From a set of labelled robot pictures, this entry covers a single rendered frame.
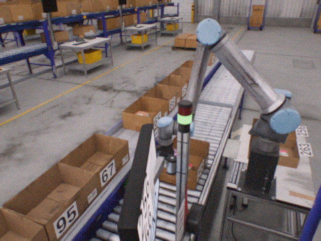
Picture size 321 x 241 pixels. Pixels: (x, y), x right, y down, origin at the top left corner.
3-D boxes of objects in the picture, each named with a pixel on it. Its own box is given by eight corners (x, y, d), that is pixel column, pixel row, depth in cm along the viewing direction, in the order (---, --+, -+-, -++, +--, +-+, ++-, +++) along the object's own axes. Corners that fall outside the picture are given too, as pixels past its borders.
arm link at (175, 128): (195, 117, 154) (175, 116, 156) (193, 126, 143) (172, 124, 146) (194, 131, 158) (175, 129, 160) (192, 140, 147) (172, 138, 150)
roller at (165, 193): (198, 208, 167) (199, 203, 165) (131, 188, 185) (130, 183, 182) (200, 203, 171) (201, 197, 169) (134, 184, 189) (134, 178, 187)
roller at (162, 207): (193, 223, 157) (194, 217, 154) (122, 200, 174) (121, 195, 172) (195, 217, 161) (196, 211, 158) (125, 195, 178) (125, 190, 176)
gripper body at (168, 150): (170, 162, 159) (170, 147, 153) (158, 160, 162) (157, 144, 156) (174, 156, 165) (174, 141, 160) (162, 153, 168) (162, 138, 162)
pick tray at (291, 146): (297, 169, 195) (300, 158, 190) (246, 159, 207) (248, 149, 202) (294, 149, 218) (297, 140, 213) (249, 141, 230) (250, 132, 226)
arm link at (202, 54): (201, 14, 140) (178, 119, 170) (200, 15, 129) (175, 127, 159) (222, 18, 139) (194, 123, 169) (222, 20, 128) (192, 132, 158)
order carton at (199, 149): (194, 190, 175) (195, 171, 167) (156, 179, 186) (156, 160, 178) (208, 159, 207) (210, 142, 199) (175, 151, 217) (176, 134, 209)
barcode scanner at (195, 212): (204, 216, 125) (205, 203, 119) (198, 237, 116) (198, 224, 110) (191, 212, 127) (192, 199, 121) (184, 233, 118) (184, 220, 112)
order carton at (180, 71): (190, 90, 314) (190, 77, 306) (168, 87, 324) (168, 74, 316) (198, 80, 346) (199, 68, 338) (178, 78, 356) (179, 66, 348)
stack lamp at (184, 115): (189, 125, 86) (189, 109, 83) (175, 122, 88) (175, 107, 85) (193, 118, 90) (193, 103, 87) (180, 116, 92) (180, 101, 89)
